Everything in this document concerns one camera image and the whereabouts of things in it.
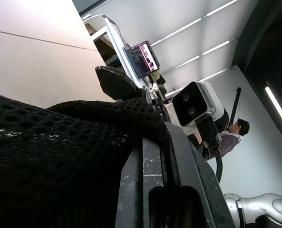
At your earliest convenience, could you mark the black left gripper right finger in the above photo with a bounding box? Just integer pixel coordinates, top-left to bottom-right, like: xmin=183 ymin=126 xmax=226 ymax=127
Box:
xmin=164 ymin=122 xmax=235 ymax=228

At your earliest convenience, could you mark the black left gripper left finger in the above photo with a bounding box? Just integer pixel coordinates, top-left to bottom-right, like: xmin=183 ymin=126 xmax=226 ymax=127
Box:
xmin=114 ymin=135 xmax=167 ymax=228

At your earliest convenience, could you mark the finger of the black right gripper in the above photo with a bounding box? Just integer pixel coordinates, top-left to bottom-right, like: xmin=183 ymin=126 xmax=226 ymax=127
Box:
xmin=94 ymin=66 xmax=141 ymax=101

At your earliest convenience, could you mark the black mesh fabric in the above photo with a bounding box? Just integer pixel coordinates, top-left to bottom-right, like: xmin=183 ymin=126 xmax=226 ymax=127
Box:
xmin=0 ymin=88 xmax=172 ymax=228

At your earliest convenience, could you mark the computer monitor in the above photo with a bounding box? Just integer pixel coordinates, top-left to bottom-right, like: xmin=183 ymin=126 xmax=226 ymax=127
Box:
xmin=125 ymin=40 xmax=161 ymax=79

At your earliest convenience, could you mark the person in purple sweater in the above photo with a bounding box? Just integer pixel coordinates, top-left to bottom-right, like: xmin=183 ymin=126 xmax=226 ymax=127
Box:
xmin=197 ymin=118 xmax=250 ymax=159

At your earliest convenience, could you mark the white ceiling light strip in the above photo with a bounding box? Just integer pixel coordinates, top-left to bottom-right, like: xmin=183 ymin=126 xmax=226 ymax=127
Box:
xmin=151 ymin=18 xmax=201 ymax=46
xmin=175 ymin=55 xmax=200 ymax=69
xmin=206 ymin=0 xmax=239 ymax=17
xmin=202 ymin=40 xmax=230 ymax=56
xmin=199 ymin=69 xmax=227 ymax=83

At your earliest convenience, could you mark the black pole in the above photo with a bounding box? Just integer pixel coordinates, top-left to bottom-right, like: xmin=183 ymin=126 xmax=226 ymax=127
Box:
xmin=227 ymin=87 xmax=242 ymax=126

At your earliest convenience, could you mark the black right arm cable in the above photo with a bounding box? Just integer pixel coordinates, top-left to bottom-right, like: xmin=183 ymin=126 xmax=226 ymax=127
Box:
xmin=197 ymin=117 xmax=224 ymax=182

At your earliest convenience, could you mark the white shelf frame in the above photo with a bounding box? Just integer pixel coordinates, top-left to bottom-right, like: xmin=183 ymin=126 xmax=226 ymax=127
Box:
xmin=83 ymin=14 xmax=156 ymax=95

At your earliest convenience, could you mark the white wall light strip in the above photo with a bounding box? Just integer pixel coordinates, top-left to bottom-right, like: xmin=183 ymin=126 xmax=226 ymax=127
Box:
xmin=265 ymin=80 xmax=282 ymax=143

